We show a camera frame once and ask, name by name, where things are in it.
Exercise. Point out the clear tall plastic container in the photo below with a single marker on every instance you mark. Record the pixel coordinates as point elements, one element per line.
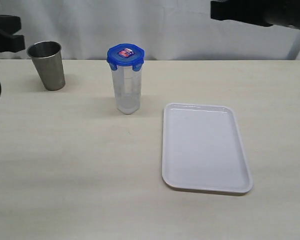
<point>127,85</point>

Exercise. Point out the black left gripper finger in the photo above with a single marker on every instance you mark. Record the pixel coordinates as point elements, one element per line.
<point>13,44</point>
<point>10,25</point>

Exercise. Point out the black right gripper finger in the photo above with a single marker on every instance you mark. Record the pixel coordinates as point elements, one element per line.
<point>264,13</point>

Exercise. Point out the blue clip-lock lid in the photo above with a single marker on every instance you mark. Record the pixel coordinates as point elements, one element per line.
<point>125,55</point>

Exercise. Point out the white rectangular plastic tray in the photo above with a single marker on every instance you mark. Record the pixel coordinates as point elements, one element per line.
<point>202,150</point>

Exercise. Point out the stainless steel cup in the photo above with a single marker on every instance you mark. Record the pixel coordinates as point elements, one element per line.
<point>47,59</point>

